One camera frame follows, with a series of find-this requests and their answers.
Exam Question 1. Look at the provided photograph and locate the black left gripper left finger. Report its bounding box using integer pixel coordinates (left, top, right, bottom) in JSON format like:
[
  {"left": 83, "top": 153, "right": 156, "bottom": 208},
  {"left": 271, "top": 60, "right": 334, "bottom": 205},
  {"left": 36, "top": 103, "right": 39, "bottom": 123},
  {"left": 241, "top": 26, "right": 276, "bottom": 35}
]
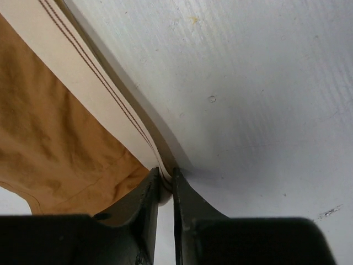
[{"left": 92, "top": 168, "right": 160, "bottom": 264}]

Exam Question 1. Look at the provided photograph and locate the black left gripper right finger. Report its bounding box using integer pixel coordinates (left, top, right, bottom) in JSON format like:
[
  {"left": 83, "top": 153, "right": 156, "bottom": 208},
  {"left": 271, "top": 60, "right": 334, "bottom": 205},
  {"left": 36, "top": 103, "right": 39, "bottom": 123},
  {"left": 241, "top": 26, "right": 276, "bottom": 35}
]
[{"left": 172, "top": 168, "right": 228, "bottom": 264}]

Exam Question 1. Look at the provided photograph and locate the brown underwear cream waistband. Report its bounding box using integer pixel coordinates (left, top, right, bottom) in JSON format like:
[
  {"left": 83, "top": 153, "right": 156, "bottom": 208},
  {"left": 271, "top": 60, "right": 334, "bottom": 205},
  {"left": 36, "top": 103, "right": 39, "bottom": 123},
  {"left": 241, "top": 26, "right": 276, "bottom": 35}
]
[{"left": 1, "top": 1, "right": 177, "bottom": 215}]

